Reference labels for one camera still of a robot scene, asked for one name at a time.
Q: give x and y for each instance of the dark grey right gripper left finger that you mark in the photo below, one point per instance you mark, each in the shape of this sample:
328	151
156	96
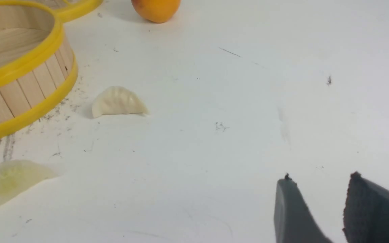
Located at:
293	221

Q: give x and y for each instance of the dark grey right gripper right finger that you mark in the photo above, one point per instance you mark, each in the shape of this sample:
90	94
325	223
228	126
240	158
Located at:
366	212

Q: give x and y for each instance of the white pleated dumpling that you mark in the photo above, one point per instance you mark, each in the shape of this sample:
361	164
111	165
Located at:
117	100

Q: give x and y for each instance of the green translucent dumpling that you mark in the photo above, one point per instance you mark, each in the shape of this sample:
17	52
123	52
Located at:
17	176

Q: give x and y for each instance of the bamboo steamer tray yellow rim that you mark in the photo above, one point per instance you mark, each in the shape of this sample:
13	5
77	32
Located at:
38	67

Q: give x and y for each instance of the woven bamboo steamer lid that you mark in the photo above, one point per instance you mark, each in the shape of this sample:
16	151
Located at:
69	10

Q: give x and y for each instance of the orange toy pear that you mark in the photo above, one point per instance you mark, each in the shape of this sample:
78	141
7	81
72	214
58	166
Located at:
156	11

